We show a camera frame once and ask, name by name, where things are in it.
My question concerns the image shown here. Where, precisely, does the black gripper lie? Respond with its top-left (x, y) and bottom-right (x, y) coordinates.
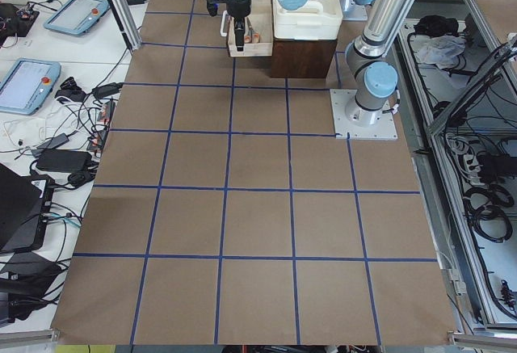
top-left (225, 0), bottom-right (251, 52)

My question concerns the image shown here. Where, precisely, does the light wooden drawer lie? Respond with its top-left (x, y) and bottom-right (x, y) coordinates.
top-left (227, 0), bottom-right (274, 57)

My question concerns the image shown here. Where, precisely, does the dark brown wooden cabinet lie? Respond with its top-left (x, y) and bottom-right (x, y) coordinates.
top-left (271, 38), bottom-right (338, 78)

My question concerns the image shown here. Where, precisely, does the white foam tray box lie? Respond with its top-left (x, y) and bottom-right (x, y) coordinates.
top-left (272, 0), bottom-right (343, 40)

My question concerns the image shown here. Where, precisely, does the upper blue teach pendant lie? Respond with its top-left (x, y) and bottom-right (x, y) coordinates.
top-left (44, 0), bottom-right (110, 36)

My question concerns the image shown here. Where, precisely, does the blue teach pendant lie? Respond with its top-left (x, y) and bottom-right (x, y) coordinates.
top-left (1, 58), bottom-right (61, 116)
top-left (44, 0), bottom-right (110, 36)

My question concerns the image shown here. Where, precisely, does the white crumpled cloth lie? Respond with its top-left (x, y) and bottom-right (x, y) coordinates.
top-left (415, 36), bottom-right (466, 69)

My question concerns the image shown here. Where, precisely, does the lower blue teach pendant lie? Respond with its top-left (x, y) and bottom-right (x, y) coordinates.
top-left (1, 58), bottom-right (61, 116)

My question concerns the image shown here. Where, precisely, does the black power adapter brick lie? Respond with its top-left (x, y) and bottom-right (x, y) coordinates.
top-left (36, 149), bottom-right (92, 173)

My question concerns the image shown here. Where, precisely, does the black laptop computer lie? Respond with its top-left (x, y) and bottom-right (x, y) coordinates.
top-left (1, 165), bottom-right (55, 254)

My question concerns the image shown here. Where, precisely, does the white drawer handle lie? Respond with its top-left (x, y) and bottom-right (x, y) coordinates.
top-left (220, 11), bottom-right (232, 38)

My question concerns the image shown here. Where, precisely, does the aluminium frame post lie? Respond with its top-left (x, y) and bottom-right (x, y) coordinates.
top-left (107, 0), bottom-right (142, 52)

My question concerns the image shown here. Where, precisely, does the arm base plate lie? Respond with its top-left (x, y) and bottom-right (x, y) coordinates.
top-left (330, 89), bottom-right (398, 141)

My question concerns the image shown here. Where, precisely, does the black coiled cables bundle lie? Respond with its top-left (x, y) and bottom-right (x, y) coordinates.
top-left (462, 187), bottom-right (514, 245)

